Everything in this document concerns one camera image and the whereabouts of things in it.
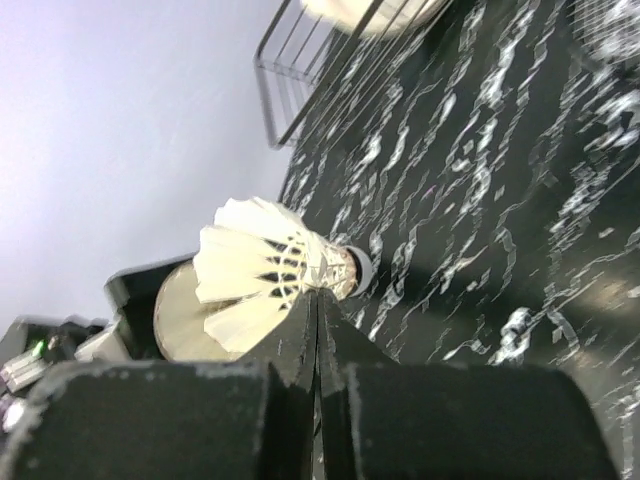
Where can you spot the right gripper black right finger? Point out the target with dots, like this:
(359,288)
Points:
(384,420)

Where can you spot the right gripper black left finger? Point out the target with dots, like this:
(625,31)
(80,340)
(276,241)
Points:
(248,419)

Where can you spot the black BOKA shuttlecock tube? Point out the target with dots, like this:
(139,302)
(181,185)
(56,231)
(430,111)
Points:
(160,315)

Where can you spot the white shuttlecock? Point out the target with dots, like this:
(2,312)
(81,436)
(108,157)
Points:
(255,260)

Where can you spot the left badminton racket black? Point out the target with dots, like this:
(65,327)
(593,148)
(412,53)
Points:
(607,30)

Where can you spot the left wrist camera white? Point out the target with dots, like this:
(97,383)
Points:
(34,344)

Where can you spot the black wire basket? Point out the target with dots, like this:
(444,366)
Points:
(319,60)

